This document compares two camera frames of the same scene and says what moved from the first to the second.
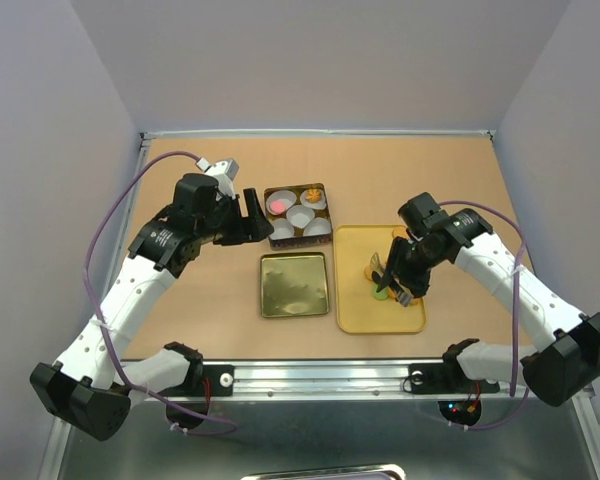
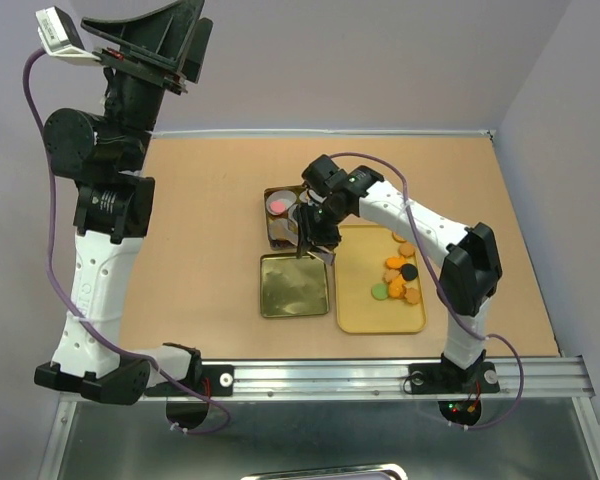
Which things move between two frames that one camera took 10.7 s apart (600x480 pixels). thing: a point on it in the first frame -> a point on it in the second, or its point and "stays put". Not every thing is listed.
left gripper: (253, 228) -> (162, 34)
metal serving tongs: (401, 292) -> (324, 254)
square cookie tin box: (299, 216) stays put
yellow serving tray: (358, 311) stays put
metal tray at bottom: (369, 472) stays put
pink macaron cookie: (278, 207) stays put
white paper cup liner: (278, 201) stays put
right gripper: (417, 284) -> (307, 231)
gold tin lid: (293, 284) stays put
